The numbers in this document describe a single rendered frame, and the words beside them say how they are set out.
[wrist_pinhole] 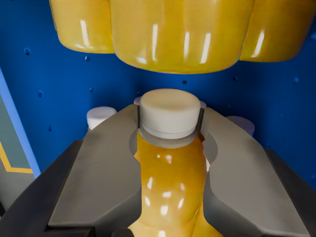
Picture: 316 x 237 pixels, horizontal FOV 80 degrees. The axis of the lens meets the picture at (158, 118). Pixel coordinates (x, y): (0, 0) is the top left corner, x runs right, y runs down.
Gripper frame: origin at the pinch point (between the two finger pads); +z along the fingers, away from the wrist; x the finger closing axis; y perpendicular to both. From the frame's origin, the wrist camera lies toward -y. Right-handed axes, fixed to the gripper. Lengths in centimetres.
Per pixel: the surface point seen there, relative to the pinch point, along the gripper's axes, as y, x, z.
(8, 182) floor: 152, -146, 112
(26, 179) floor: 147, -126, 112
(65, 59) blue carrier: 0.2, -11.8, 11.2
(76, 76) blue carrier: 2.6, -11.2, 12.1
